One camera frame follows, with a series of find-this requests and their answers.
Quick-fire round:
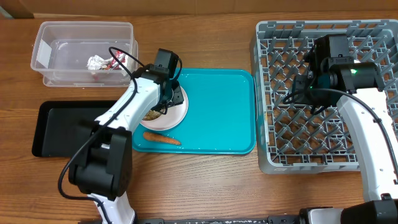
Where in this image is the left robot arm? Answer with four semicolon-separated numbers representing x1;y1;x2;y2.
58;49;186;223

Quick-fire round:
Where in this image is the foil ball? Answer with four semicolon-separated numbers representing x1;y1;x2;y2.
86;55;113;70

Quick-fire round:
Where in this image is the orange carrot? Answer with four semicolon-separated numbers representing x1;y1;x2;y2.
143;132;181;146

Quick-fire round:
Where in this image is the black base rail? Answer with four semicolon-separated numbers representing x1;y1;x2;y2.
137;215;306;224

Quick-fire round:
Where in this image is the pink bowl with food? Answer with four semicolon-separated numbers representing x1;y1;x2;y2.
143;110;162;121

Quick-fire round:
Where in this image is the pink plate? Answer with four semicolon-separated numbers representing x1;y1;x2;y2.
141;88;189;131

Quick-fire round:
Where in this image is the grey dishwasher rack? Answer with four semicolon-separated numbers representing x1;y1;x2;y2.
251;19;397;174

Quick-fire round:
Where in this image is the clear plastic bin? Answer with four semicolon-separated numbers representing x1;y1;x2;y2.
30;21;138;87

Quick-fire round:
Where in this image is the black tray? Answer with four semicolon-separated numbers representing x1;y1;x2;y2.
32;100;115;157

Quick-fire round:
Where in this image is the red snack wrapper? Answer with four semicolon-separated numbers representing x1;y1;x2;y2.
102;51;127;70

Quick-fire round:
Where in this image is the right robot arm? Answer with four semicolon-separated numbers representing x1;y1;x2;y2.
283;34;397;223

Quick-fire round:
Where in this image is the teal serving tray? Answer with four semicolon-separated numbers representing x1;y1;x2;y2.
132;68;256;155

